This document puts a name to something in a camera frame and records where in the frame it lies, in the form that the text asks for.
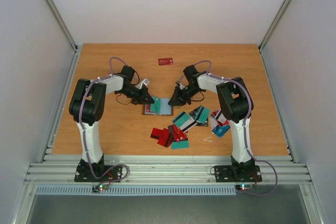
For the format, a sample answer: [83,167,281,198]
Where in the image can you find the dark red striped card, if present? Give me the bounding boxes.
[150,128,163,140]

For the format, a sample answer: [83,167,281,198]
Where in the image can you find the aluminium frame rails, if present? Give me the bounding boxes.
[25,154,312,185]

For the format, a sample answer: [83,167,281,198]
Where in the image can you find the teal card bottom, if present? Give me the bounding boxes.
[172,111,191,127]

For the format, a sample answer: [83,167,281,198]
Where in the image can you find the circuit board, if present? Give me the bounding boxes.
[92,185,109,193]
[236,184,254,191]

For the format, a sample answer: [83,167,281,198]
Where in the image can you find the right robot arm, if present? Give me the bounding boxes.
[169,65,255,180]

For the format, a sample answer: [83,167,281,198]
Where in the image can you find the small red card top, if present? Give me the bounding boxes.
[168,124,188,142]

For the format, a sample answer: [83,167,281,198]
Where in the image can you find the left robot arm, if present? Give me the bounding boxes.
[69,66,154,182]

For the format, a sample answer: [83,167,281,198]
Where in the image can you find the teal card with stripe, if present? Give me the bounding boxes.
[195,106,211,123]

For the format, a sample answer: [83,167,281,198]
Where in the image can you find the blue card right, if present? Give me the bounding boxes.
[212,124,230,138]

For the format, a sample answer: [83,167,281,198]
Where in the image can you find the red VIP card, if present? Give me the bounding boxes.
[144,104,152,114]

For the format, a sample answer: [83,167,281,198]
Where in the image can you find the black card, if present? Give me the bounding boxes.
[189,106,201,118]

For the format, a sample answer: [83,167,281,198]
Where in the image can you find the grey slotted cable duct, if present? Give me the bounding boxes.
[35,185,236,196]

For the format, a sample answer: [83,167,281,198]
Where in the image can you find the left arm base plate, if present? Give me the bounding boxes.
[74,165,122,183]

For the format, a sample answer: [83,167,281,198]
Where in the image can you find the right circuit board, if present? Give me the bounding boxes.
[236,184,254,191]

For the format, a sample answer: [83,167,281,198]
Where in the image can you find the lone red card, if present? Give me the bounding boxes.
[158,58,173,66]

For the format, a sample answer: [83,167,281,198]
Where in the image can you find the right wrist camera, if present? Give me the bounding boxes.
[176,81,185,89]

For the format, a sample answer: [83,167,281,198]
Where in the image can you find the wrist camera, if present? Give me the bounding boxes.
[136,78,150,89]
[176,81,185,89]

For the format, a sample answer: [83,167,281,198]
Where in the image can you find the brown leather card holder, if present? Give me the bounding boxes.
[142,97,173,116]

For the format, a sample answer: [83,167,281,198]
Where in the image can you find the left circuit board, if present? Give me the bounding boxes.
[92,185,109,193]

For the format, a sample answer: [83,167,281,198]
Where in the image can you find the white card with stripe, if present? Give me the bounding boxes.
[211,110,229,126]

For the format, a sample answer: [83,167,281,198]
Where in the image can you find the red card left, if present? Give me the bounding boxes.
[157,129,175,147]

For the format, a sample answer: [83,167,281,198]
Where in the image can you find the white card centre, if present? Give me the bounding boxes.
[181,118,197,133]

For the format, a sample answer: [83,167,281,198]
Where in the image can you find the left frame post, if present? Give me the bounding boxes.
[45,0,78,52]

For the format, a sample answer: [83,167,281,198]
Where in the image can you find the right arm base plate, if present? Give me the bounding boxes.
[214,165,262,183]

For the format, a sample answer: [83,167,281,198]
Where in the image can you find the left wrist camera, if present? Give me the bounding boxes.
[136,78,150,89]

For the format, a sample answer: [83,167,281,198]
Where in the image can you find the frame post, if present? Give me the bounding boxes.
[258,0,292,53]
[45,0,78,52]

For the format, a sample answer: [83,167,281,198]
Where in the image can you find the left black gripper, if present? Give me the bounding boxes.
[118,84,154,105]

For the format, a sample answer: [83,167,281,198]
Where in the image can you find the right frame post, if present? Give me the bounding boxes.
[258,0,292,53]

